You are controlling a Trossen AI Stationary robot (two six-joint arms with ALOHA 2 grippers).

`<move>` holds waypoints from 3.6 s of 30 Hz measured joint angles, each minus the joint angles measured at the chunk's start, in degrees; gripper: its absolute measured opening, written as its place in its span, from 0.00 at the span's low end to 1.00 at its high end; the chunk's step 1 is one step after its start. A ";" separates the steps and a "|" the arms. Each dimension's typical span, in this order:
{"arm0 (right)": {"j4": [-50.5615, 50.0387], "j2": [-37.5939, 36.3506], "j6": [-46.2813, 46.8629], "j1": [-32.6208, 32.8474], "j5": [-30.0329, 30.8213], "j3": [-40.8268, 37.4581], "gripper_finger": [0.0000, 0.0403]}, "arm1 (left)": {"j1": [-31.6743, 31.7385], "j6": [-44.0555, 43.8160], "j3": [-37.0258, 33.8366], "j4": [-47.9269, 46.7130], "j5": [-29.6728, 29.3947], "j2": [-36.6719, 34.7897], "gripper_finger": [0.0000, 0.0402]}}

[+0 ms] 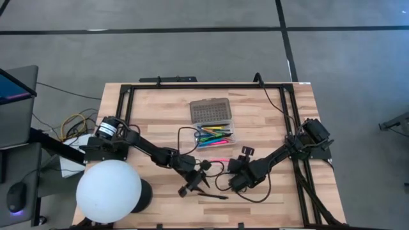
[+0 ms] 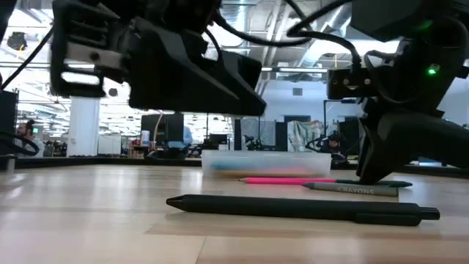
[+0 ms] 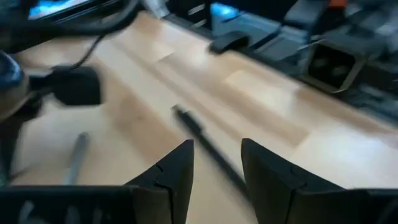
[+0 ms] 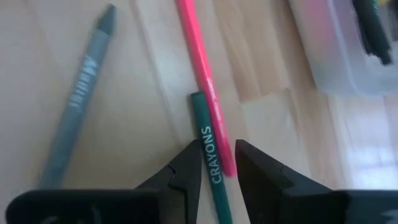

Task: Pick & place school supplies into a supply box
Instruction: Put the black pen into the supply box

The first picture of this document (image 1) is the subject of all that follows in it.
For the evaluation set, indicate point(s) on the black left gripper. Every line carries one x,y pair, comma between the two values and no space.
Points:
193,177

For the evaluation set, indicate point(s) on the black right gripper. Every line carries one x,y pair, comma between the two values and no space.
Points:
243,172

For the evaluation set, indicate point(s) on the black pen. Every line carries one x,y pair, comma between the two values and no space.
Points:
212,196

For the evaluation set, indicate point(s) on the pink pencil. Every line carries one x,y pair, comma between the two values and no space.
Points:
220,160

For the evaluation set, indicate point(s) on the pink and green highlighter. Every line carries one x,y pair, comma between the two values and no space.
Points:
220,142

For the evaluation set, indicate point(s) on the yellow highlighter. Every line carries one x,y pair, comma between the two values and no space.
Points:
215,128

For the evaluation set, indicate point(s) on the orange pencil with blue end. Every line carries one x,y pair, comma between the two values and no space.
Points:
209,131

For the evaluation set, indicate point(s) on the black marker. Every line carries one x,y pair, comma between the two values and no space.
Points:
217,125

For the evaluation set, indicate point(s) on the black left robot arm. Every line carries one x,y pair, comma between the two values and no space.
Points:
143,147

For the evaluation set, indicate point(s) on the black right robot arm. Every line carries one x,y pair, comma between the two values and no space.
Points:
278,156

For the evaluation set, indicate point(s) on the clear plastic pencil box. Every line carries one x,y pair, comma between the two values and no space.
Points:
209,110

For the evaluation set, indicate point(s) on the white box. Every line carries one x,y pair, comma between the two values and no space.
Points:
68,167

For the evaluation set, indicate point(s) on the black round lamp base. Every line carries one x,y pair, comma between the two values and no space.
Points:
146,195

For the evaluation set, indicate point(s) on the black power strip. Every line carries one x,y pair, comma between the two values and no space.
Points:
169,79

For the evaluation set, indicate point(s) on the black stand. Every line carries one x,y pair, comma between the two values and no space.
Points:
397,120

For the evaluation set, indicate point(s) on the grey desk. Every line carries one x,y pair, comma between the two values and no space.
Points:
32,159

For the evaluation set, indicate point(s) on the black computer mouse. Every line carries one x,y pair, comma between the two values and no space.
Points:
16,198

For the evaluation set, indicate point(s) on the laptop with blue screen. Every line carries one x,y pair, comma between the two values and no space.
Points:
12,89

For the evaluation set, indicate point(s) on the black table-level camera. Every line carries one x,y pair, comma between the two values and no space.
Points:
159,227

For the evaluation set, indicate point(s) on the black aluminium table frame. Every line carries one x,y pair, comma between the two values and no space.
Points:
207,86

